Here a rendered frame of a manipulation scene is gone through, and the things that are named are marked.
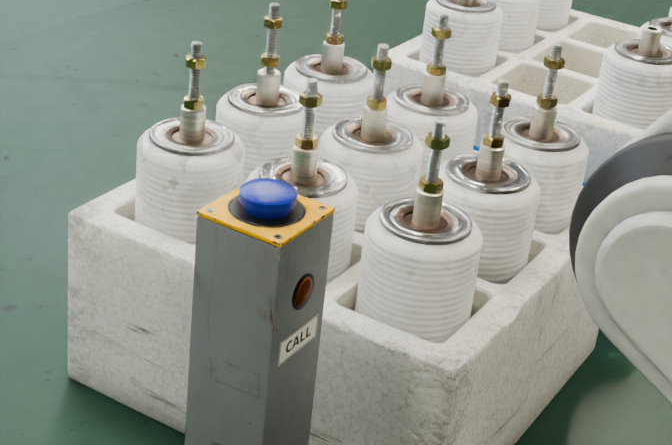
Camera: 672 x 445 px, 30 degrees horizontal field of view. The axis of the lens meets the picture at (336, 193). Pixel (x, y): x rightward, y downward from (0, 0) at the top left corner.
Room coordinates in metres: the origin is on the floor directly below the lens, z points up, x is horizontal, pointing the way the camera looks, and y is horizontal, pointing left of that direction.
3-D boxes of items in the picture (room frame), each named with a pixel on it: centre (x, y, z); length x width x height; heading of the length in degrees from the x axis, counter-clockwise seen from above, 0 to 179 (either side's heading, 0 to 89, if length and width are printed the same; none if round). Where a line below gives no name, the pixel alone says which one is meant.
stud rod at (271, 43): (1.12, 0.08, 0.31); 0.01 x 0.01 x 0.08
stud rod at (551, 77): (1.11, -0.19, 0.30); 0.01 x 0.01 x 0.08
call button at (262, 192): (0.77, 0.05, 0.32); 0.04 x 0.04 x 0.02
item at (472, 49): (1.50, -0.13, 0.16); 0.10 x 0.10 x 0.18
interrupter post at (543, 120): (1.11, -0.19, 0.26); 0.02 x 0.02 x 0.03
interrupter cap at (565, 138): (1.11, -0.19, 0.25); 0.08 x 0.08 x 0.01
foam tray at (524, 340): (1.06, -0.03, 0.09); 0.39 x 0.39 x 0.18; 61
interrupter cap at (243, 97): (1.12, 0.08, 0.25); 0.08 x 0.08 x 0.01
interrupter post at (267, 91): (1.12, 0.08, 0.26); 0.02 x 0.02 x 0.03
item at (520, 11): (1.60, -0.19, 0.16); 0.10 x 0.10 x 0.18
